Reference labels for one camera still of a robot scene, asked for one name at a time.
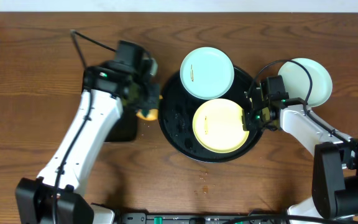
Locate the green and yellow sponge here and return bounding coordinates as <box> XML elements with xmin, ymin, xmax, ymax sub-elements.
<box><xmin>135</xmin><ymin>95</ymin><xmax>163</xmax><ymax>121</ymax></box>

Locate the light blue plate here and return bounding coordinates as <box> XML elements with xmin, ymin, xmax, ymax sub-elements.
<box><xmin>180</xmin><ymin>47</ymin><xmax>234</xmax><ymax>100</ymax></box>
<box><xmin>278</xmin><ymin>58</ymin><xmax>333</xmax><ymax>107</ymax></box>

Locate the yellow plate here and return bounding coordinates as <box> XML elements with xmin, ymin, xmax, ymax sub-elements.
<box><xmin>192</xmin><ymin>98</ymin><xmax>250</xmax><ymax>154</ymax></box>

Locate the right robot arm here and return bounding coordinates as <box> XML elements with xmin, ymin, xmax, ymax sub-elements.
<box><xmin>242</xmin><ymin>76</ymin><xmax>358</xmax><ymax>222</ymax></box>

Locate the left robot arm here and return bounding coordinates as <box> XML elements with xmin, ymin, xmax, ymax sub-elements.
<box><xmin>15</xmin><ymin>40</ymin><xmax>159</xmax><ymax>223</ymax></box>

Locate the round black tray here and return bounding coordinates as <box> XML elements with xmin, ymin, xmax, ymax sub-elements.
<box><xmin>158</xmin><ymin>72</ymin><xmax>263</xmax><ymax>163</ymax></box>

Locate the black rectangular tray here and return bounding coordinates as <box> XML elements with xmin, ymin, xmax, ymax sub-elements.
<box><xmin>104</xmin><ymin>109</ymin><xmax>138</xmax><ymax>142</ymax></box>

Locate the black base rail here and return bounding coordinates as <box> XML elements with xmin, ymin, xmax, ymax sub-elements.
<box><xmin>121</xmin><ymin>212</ymin><xmax>291</xmax><ymax>224</ymax></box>

